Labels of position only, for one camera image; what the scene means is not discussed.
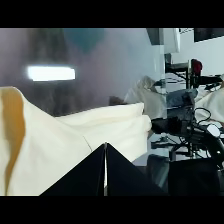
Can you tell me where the cream garment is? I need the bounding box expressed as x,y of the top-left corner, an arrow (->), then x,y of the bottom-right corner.
0,85 -> 153,197

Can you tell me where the black cable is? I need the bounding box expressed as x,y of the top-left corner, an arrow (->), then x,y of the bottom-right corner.
194,106 -> 213,126

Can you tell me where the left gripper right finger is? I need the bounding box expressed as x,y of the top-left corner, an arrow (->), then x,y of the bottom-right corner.
105,142 -> 168,197

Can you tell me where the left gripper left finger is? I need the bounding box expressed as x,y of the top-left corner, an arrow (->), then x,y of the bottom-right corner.
39,142 -> 107,197

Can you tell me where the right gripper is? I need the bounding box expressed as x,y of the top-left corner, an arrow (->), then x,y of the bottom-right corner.
150,114 -> 194,136

